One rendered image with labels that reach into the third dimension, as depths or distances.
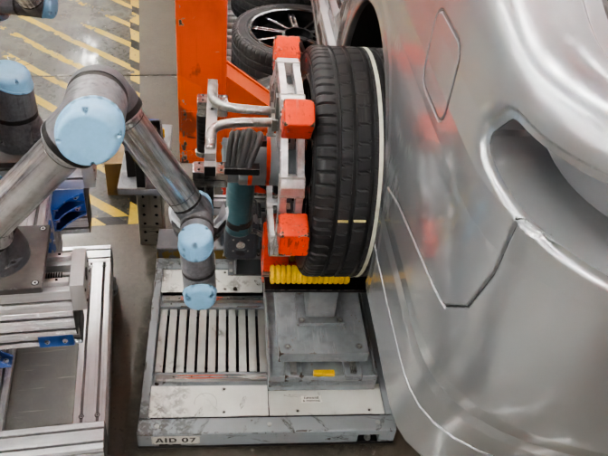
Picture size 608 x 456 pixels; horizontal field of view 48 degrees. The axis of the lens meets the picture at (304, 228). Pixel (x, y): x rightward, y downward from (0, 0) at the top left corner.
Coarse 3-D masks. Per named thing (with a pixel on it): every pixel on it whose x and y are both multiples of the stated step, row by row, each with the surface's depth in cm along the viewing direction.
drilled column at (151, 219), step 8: (144, 200) 275; (152, 200) 276; (160, 200) 276; (144, 208) 278; (152, 208) 278; (160, 208) 279; (144, 216) 281; (152, 216) 281; (160, 216) 281; (144, 224) 284; (152, 224) 284; (160, 224) 284; (152, 232) 286; (152, 240) 289
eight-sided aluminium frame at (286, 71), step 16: (288, 64) 188; (272, 80) 204; (288, 80) 200; (272, 96) 211; (288, 96) 174; (304, 96) 175; (288, 144) 172; (304, 144) 173; (304, 160) 173; (288, 176) 172; (304, 176) 172; (288, 192) 172; (304, 192) 173; (272, 208) 219; (272, 224) 213; (272, 240) 208; (272, 256) 205; (288, 256) 206
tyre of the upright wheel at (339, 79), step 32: (320, 64) 176; (352, 64) 178; (384, 64) 179; (320, 96) 170; (352, 96) 172; (384, 96) 172; (320, 128) 168; (352, 128) 169; (384, 128) 170; (320, 160) 168; (352, 160) 168; (320, 192) 169; (352, 192) 170; (320, 224) 173; (352, 224) 174; (320, 256) 181; (352, 256) 182
